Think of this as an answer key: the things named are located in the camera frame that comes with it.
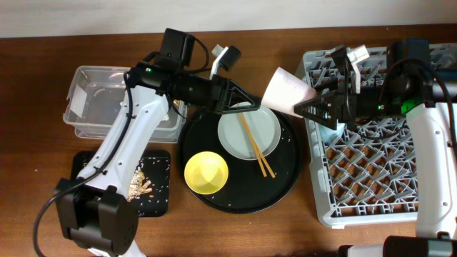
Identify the food scraps pile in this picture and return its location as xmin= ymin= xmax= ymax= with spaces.
xmin=127 ymin=168 xmax=153 ymax=202

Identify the grey plate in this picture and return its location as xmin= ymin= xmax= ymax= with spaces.
xmin=217 ymin=104 xmax=282 ymax=161

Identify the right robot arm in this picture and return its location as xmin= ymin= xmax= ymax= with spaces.
xmin=293 ymin=39 xmax=456 ymax=256

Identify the yellow bowl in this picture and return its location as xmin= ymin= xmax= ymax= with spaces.
xmin=184 ymin=151 xmax=229 ymax=195

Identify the blue plastic cup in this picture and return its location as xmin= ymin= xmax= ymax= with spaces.
xmin=318 ymin=123 xmax=346 ymax=143

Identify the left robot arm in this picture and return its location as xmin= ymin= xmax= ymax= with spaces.
xmin=48 ymin=29 xmax=260 ymax=256

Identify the pink plastic cup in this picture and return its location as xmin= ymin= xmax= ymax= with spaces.
xmin=261 ymin=67 xmax=317 ymax=118

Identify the clear plastic bin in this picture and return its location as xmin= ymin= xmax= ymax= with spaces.
xmin=63 ymin=66 xmax=187 ymax=143

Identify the grey dishwasher rack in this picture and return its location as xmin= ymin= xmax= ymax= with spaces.
xmin=294 ymin=43 xmax=457 ymax=229

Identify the wooden chopstick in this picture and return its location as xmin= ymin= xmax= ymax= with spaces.
xmin=241 ymin=112 xmax=276 ymax=178
xmin=238 ymin=113 xmax=267 ymax=177

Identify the black rectangular tray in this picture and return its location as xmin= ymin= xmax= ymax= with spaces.
xmin=70 ymin=149 xmax=171 ymax=218

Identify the round black tray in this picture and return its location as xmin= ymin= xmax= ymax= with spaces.
xmin=177 ymin=109 xmax=304 ymax=214

